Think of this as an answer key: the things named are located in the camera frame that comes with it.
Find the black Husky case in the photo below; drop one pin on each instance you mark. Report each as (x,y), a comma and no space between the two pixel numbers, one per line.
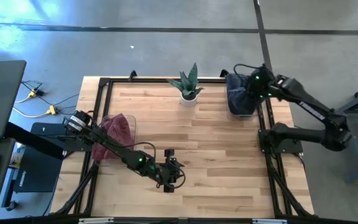
(36,174)

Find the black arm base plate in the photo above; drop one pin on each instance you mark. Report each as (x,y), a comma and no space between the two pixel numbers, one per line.
(294,148)
(73,147)

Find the white plant pot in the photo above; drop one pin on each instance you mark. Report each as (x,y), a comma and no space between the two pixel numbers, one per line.
(189,103)

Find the black slanted beam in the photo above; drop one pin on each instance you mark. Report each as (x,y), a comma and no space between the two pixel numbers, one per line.
(33,140)

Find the black aluminium table frame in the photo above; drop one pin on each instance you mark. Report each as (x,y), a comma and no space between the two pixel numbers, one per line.
(103,81)

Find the silver edge bracket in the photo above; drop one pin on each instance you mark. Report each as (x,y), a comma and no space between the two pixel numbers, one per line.
(95,220)
(269,221)

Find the clear plastic bin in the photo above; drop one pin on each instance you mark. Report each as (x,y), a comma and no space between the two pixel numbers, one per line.
(134,130)
(244,116)

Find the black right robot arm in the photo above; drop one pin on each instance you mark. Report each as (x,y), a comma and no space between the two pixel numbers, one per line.
(312,109)

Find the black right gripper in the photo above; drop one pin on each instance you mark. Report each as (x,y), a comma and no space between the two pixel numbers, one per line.
(253,91)

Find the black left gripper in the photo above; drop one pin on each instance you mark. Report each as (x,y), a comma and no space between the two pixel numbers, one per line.
(166,172)

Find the black frame clamp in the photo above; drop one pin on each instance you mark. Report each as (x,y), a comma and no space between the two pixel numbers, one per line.
(132,75)
(224,73)

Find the green snake plant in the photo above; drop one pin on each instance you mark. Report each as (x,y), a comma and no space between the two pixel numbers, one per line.
(189,82)

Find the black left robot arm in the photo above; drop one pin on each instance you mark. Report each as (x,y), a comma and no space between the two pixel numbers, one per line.
(120,149)

